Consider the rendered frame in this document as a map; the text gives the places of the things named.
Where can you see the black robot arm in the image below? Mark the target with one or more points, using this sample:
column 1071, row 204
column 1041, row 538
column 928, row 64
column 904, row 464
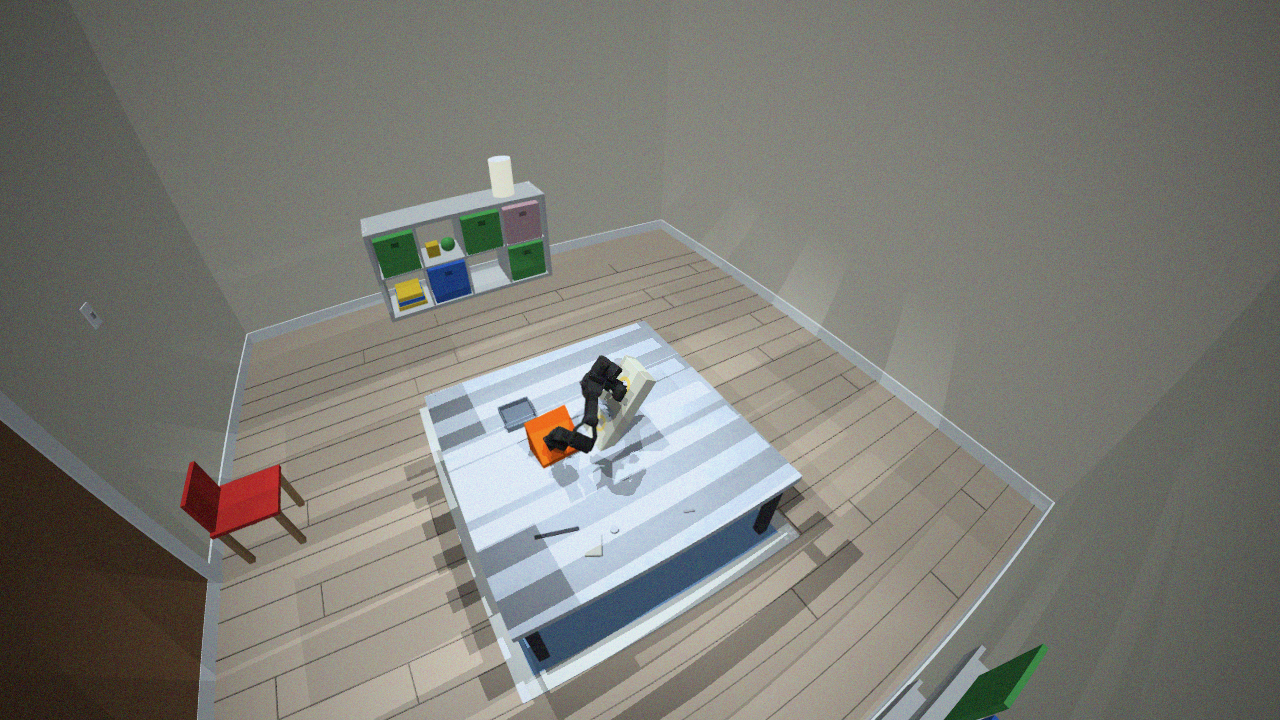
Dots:
column 592, row 389

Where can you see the dark grey flat bar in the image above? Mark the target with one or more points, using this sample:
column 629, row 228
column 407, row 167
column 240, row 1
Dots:
column 554, row 533

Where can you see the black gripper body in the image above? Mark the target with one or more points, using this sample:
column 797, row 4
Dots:
column 618, row 390

